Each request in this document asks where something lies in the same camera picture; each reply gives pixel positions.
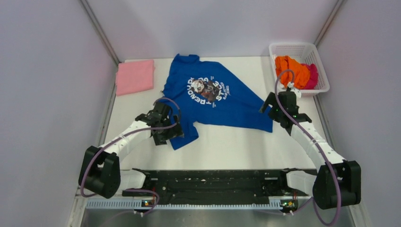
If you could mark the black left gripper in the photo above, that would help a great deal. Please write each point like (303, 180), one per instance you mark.
(174, 131)

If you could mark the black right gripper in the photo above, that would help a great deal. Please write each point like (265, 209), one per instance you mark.
(270, 100)

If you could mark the blue printed t shirt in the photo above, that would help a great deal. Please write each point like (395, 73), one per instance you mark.
(207, 92)

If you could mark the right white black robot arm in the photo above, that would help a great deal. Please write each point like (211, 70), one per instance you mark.
(337, 181)

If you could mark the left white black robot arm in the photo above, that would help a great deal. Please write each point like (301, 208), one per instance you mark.
(100, 172)

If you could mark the orange t shirt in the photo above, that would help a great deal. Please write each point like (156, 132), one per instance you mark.
(302, 73)

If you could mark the folded pink t shirt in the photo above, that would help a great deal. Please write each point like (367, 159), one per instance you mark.
(135, 76)

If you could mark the magenta t shirt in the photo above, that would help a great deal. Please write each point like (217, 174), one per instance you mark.
(313, 80)

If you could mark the white plastic laundry basket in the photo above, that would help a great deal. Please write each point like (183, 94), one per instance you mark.
(303, 53)

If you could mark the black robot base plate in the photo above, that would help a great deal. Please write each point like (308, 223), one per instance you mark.
(214, 187)

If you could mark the white slotted cable duct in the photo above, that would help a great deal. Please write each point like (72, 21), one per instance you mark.
(133, 204)

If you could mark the aluminium rail frame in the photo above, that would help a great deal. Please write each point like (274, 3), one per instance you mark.
(290, 205)

